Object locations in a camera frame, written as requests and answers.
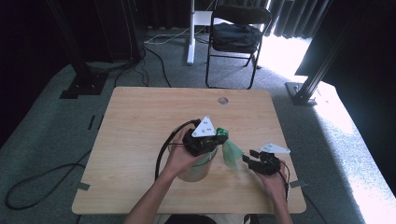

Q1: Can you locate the white floor cable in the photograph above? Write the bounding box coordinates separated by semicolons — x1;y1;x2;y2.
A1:
143;26;216;45

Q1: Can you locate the thin black floor cable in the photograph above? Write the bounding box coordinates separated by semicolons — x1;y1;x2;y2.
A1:
143;46;172;88

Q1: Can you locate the black stand with base plate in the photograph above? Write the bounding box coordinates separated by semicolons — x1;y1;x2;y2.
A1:
46;0;109;100

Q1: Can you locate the white desk leg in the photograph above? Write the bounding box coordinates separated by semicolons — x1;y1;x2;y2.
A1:
186;0;214;65

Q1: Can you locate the person's right hand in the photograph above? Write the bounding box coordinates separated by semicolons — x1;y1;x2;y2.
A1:
257;161;290;201

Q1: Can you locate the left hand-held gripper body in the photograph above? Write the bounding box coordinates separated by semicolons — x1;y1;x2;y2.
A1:
181;115;219;158

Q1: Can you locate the green plastic bag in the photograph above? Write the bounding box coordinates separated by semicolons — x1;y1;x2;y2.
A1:
192;127;245;172

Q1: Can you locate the right hand-held gripper cable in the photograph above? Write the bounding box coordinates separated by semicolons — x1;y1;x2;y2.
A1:
278;160;290;200

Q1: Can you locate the black metal profile stand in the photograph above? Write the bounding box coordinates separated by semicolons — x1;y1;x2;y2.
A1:
284;12;359;106

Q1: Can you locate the looped black floor cable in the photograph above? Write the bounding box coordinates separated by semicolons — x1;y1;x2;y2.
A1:
4;148;92;211

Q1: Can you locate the dark backpack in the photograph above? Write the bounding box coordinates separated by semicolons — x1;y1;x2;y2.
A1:
212;21;263;53

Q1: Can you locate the black folding chair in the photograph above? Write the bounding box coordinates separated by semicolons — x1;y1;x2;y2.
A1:
205;4;273;91

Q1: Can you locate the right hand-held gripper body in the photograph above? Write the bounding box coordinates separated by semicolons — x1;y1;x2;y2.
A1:
255;142;291;176

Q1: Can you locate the person's left hand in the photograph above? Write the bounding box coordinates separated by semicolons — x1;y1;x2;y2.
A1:
163;126;205;178

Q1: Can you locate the dark pleated curtain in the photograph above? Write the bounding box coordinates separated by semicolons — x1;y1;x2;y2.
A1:
267;0;331;40

